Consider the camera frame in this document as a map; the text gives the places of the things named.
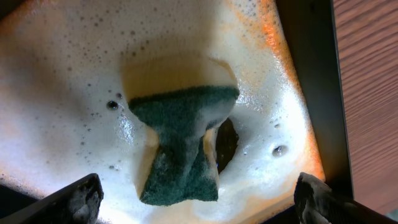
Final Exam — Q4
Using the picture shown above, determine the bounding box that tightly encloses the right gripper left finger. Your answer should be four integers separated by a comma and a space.
1, 173, 104, 224

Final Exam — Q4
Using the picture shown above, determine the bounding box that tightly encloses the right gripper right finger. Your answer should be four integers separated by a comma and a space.
294, 172, 397, 224

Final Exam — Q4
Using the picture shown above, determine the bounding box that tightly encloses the green yellow sponge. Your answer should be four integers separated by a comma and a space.
121, 55, 239, 206

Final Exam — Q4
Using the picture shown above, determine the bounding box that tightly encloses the black tray with soapy water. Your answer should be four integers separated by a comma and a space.
1, 0, 353, 223

